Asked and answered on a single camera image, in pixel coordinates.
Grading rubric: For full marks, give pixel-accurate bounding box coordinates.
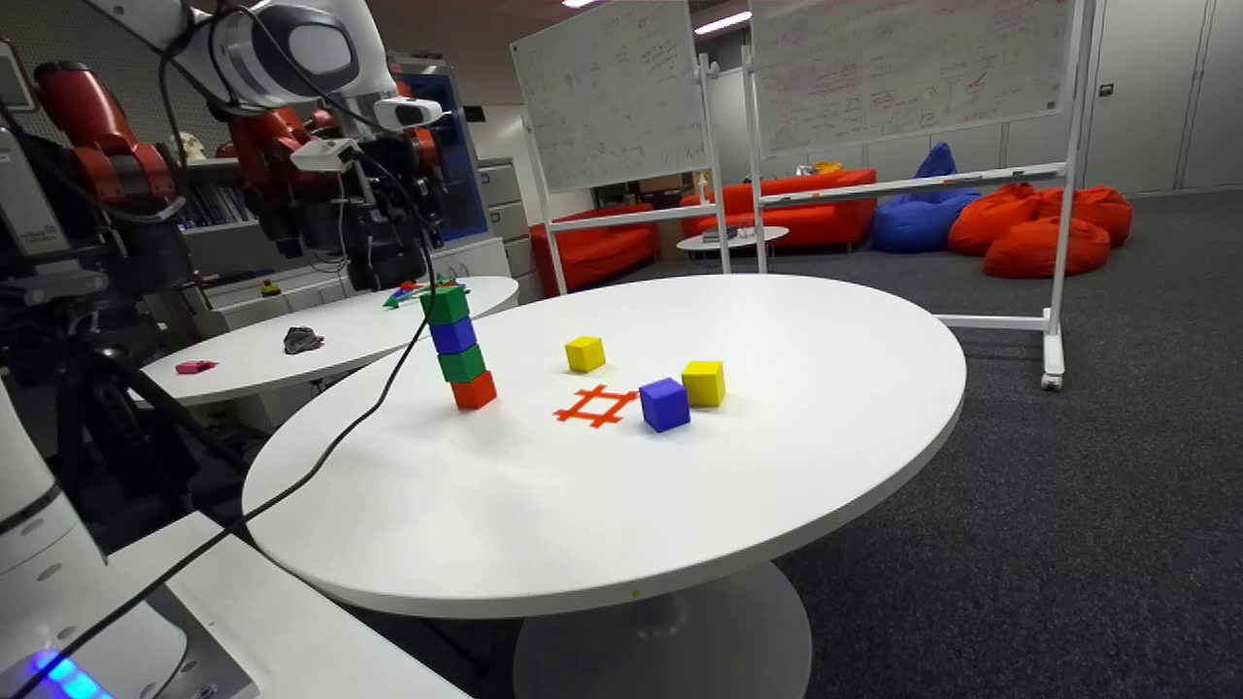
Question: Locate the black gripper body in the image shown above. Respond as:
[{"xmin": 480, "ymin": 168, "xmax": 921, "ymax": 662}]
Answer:
[{"xmin": 344, "ymin": 130, "xmax": 436, "ymax": 263}]

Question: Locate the green toy block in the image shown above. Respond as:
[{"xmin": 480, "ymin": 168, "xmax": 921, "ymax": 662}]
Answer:
[
  {"xmin": 414, "ymin": 279, "xmax": 475, "ymax": 332},
  {"xmin": 436, "ymin": 341, "xmax": 489, "ymax": 389}
]

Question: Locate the blue toy block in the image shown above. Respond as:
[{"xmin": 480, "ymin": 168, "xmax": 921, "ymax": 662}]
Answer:
[
  {"xmin": 427, "ymin": 313, "xmax": 480, "ymax": 360},
  {"xmin": 637, "ymin": 374, "xmax": 695, "ymax": 435}
]

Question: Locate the orange toy block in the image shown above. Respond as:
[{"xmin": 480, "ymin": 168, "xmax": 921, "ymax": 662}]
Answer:
[{"xmin": 447, "ymin": 369, "xmax": 500, "ymax": 417}]

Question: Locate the yellow toy block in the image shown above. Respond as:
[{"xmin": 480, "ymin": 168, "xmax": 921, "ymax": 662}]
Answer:
[
  {"xmin": 561, "ymin": 332, "xmax": 611, "ymax": 377},
  {"xmin": 680, "ymin": 354, "xmax": 730, "ymax": 411}
]

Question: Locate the white round side table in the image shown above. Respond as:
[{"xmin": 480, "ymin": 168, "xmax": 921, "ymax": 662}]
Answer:
[{"xmin": 139, "ymin": 273, "xmax": 523, "ymax": 411}]

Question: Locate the gray lump object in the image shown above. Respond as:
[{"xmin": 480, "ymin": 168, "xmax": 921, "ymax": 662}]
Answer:
[{"xmin": 280, "ymin": 321, "xmax": 329, "ymax": 360}]

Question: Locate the red beanbag sofa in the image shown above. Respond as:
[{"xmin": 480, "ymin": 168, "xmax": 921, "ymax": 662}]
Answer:
[
  {"xmin": 715, "ymin": 163, "xmax": 884, "ymax": 258},
  {"xmin": 528, "ymin": 211, "xmax": 666, "ymax": 297}
]

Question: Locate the small whiteboard on stand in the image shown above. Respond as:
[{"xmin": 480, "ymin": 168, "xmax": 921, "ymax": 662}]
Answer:
[{"xmin": 504, "ymin": 0, "xmax": 739, "ymax": 299}]

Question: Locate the orange tape grid mark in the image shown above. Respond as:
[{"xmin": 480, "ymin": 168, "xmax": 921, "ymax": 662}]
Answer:
[{"xmin": 550, "ymin": 382, "xmax": 640, "ymax": 430}]

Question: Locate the small white round table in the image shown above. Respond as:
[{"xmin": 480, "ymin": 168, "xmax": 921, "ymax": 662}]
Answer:
[{"xmin": 671, "ymin": 222, "xmax": 794, "ymax": 258}]

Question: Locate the white base unit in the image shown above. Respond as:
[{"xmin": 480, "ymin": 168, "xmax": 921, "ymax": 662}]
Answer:
[{"xmin": 0, "ymin": 386, "xmax": 475, "ymax": 699}]

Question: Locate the blue beanbag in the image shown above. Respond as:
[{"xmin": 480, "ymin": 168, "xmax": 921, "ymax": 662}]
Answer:
[{"xmin": 868, "ymin": 141, "xmax": 983, "ymax": 258}]

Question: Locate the large whiteboard on stand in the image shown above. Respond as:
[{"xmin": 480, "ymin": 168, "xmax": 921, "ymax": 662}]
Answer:
[{"xmin": 741, "ymin": 0, "xmax": 1110, "ymax": 391}]

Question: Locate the orange beanbag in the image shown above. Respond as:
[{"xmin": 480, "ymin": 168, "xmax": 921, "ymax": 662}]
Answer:
[
  {"xmin": 949, "ymin": 179, "xmax": 1042, "ymax": 260},
  {"xmin": 980, "ymin": 211, "xmax": 1120, "ymax": 285},
  {"xmin": 1072, "ymin": 181, "xmax": 1137, "ymax": 251}
]

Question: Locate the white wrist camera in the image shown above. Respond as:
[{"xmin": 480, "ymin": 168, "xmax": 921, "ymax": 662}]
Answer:
[{"xmin": 289, "ymin": 132, "xmax": 360, "ymax": 179}]

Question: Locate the white table pedestal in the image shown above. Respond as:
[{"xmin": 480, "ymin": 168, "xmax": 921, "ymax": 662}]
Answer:
[{"xmin": 508, "ymin": 557, "xmax": 818, "ymax": 699}]

